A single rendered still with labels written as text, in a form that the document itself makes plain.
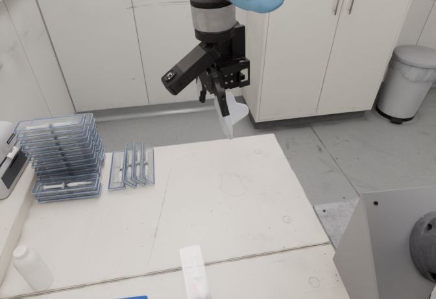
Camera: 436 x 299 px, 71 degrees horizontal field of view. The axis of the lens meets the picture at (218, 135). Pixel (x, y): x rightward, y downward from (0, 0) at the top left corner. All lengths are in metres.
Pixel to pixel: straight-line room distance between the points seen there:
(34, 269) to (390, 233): 0.78
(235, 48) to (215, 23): 0.08
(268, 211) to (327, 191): 1.18
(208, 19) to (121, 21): 1.89
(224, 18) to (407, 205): 0.54
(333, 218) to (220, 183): 0.36
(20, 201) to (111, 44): 1.59
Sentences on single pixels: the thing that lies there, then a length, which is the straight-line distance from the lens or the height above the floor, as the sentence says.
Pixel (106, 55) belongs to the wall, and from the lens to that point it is 2.49.
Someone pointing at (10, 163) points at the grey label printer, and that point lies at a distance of 1.12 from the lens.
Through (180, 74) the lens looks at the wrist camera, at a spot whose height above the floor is 1.26.
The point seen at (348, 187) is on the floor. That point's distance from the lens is 2.20.
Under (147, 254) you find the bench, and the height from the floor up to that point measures 0.75.
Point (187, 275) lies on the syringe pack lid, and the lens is 0.83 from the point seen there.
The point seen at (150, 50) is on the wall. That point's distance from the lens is 2.45.
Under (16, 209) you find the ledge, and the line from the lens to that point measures 1.07.
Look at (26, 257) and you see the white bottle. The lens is 0.84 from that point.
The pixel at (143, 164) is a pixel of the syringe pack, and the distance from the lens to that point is 1.04.
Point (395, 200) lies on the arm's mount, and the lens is 0.75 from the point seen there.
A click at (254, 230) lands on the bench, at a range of 0.92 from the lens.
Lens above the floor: 1.51
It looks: 39 degrees down
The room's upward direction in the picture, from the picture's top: straight up
